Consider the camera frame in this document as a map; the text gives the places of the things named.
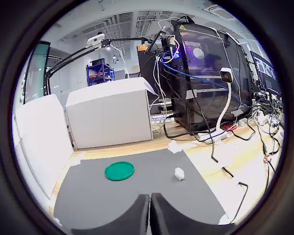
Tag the round green lid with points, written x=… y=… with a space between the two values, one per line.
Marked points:
x=119 y=171

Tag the dark grey mat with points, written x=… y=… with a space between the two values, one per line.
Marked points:
x=88 y=191

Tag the black glass computer case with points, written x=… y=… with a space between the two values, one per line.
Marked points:
x=210 y=98

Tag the lit computer monitor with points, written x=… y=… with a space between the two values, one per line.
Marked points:
x=267 y=71

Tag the dark teal banner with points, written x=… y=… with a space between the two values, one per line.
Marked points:
x=36 y=73

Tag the white partition panel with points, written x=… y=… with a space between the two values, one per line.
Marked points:
x=107 y=115
x=41 y=137

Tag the white webcam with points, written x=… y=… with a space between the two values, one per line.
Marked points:
x=95 y=39

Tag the small white gooseneck camera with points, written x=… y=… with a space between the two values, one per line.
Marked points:
x=226 y=74

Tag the small white plastic terminal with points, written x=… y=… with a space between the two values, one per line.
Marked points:
x=179 y=173

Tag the white tape piece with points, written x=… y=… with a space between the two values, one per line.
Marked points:
x=78 y=159
x=56 y=216
x=174 y=147
x=223 y=219

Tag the black monitor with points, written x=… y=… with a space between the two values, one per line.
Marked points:
x=149 y=69

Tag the white power strip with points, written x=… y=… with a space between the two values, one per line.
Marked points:
x=214 y=135

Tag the blue storage shelf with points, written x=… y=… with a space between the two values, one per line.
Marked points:
x=100 y=72

